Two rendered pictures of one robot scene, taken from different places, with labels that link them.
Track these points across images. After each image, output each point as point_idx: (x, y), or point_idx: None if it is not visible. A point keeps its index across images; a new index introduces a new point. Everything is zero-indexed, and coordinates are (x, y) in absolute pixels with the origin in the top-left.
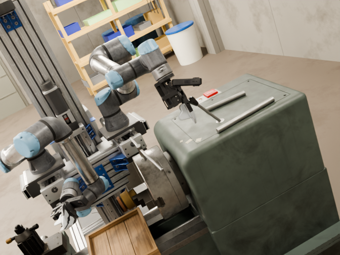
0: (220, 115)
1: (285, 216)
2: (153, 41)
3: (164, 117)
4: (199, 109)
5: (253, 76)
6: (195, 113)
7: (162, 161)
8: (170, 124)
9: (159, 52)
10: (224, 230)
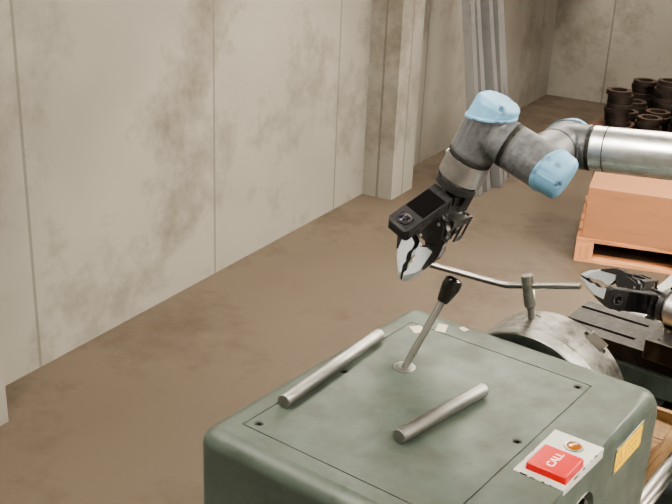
0: (418, 382)
1: None
2: (475, 101)
3: (633, 395)
4: (525, 411)
5: None
6: (520, 397)
7: (493, 330)
8: (570, 372)
9: (460, 126)
10: None
